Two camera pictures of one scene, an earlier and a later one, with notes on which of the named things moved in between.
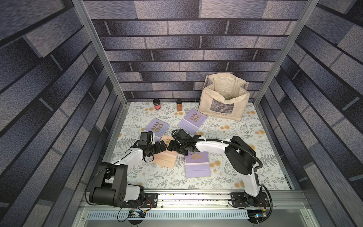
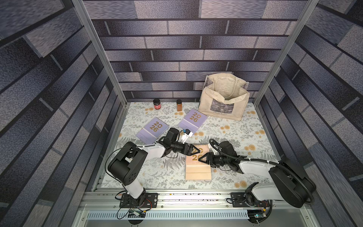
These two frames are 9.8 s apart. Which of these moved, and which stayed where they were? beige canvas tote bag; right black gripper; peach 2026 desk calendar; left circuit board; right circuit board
Moved: right black gripper; peach 2026 desk calendar
Stayed: beige canvas tote bag; right circuit board; left circuit board
